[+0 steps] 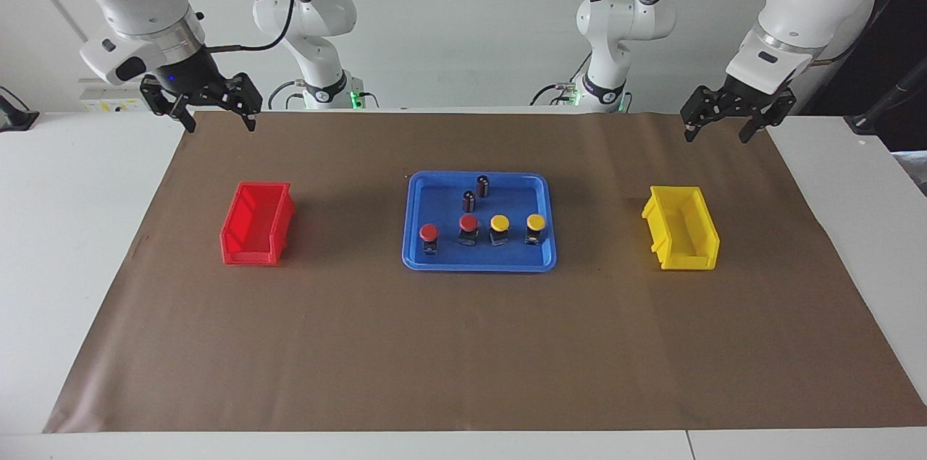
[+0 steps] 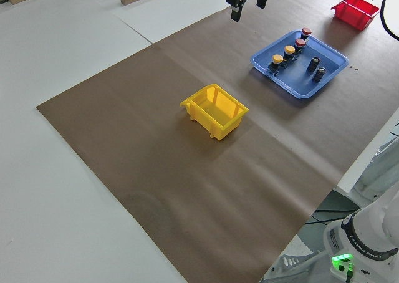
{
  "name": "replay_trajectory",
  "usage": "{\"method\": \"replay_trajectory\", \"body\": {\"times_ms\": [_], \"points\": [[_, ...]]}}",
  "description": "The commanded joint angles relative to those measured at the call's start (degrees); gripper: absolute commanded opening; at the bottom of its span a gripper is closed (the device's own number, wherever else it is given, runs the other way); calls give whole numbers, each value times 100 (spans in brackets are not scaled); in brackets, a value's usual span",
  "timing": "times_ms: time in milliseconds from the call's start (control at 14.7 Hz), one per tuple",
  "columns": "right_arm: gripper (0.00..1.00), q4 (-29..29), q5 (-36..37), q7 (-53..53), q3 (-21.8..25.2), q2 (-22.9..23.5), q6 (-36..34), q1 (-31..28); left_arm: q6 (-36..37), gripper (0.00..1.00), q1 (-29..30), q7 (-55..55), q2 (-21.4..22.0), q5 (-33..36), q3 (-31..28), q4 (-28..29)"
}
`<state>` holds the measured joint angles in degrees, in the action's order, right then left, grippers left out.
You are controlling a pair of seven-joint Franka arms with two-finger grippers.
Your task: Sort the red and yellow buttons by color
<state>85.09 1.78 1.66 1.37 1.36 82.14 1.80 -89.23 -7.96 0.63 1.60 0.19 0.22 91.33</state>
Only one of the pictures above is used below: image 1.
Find red plastic bin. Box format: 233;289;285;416
220;181;296;267

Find black left base cables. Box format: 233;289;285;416
531;54;589;107

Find blue plastic tray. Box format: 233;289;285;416
402;171;558;272

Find black right base cables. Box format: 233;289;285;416
267;80;379;111

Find black base cables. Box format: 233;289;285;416
531;54;589;107
267;80;379;111

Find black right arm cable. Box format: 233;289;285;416
205;0;297;54

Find brown paper table mat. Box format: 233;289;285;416
42;110;927;434

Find black device with cable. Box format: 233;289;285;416
0;87;41;133

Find yellow plastic bin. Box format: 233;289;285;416
642;185;721;271

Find white wall socket box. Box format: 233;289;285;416
78;78;156;112

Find black stand pole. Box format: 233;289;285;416
844;58;927;135

